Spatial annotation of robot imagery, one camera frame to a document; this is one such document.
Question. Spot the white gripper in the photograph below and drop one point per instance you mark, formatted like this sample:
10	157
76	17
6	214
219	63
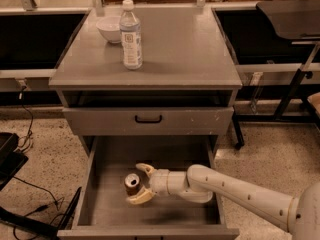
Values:
159	182

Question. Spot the orange soda can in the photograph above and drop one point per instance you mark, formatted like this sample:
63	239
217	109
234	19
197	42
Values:
132	184

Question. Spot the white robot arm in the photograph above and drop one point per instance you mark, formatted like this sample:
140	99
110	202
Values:
299	216

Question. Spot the open grey middle drawer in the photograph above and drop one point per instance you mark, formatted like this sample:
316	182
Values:
103	213

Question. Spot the grey top drawer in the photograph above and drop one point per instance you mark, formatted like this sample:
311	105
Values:
176	121

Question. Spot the grey drawer cabinet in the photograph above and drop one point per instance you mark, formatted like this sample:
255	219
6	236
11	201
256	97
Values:
186	64

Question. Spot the black equipment base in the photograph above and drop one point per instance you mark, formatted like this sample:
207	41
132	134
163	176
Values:
27	206

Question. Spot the clear plastic water bottle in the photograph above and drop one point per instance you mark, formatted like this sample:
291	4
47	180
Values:
130	29

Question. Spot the white ceramic bowl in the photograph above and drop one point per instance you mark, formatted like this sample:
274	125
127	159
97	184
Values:
109	28

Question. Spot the black drawer handle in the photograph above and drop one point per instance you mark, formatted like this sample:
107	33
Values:
146	120

